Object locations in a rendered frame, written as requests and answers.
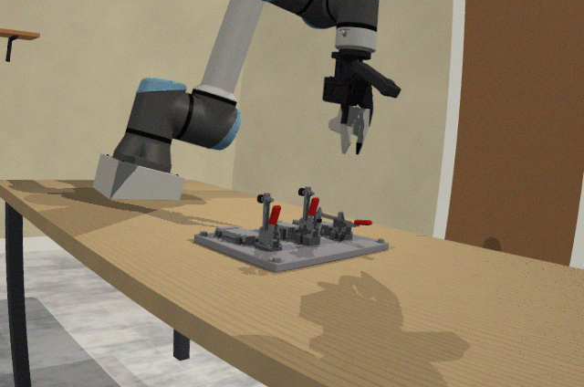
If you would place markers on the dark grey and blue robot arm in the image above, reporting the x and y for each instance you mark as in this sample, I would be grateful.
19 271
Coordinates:
163 111

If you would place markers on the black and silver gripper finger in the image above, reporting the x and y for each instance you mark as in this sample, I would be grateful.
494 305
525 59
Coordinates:
361 123
343 124

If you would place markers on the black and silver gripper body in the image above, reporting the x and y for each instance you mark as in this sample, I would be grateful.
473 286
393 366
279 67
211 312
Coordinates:
345 78

